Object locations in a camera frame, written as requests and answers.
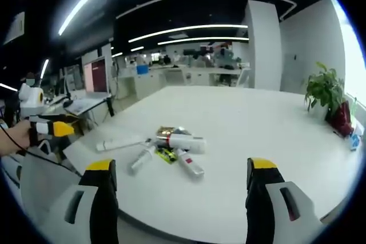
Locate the long white skincare tube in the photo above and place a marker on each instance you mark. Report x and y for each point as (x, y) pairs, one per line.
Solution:
(118, 143)

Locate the black desk lamp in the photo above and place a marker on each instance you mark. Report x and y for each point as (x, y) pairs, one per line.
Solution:
(68, 99)

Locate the gold skincare packet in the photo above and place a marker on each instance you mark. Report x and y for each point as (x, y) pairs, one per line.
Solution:
(164, 132)

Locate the pink maroon display screen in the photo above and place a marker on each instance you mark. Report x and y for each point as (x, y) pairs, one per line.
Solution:
(98, 75)

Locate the small clear skincare bottle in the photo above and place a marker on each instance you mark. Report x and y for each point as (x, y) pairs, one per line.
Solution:
(140, 160)

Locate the long ceiling light strip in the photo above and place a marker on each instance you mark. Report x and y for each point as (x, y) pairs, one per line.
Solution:
(203, 40)
(85, 2)
(186, 30)

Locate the white skincare bottle red band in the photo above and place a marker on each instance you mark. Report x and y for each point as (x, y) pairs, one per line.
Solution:
(186, 142)

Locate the blue storage box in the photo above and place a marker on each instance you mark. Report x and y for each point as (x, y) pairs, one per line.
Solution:
(142, 69)

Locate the silver dark skincare packet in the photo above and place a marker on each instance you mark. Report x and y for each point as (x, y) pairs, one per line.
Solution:
(181, 130)

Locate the dark red plant wrapping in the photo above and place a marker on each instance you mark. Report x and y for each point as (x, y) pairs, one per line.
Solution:
(341, 118)

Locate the white skincare tube red label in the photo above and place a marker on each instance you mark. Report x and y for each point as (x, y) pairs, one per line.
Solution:
(190, 164)

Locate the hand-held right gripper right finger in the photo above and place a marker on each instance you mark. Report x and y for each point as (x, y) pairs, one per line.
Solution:
(263, 212)

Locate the hanging white sign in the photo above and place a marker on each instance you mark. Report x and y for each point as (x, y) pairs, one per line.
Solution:
(14, 28)

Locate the green potted plant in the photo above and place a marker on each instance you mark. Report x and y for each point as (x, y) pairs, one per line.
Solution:
(324, 87)

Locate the blue white carton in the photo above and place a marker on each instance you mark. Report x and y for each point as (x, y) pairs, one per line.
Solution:
(356, 138)

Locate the white side desk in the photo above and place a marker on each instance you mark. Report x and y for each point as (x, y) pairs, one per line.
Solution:
(85, 102)

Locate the white chair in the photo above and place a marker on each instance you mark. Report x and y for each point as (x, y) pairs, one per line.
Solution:
(43, 181)

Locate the green yellow skincare sachet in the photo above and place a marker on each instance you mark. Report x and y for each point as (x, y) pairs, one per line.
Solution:
(166, 155)

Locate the person's left hand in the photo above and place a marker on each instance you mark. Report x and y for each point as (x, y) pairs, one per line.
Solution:
(15, 138)

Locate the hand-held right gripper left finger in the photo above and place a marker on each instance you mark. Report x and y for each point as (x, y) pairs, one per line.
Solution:
(98, 212)

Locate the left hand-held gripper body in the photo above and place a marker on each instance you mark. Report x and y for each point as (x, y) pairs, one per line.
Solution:
(30, 99)

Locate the white office counter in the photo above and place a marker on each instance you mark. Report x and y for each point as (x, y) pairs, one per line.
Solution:
(200, 74)

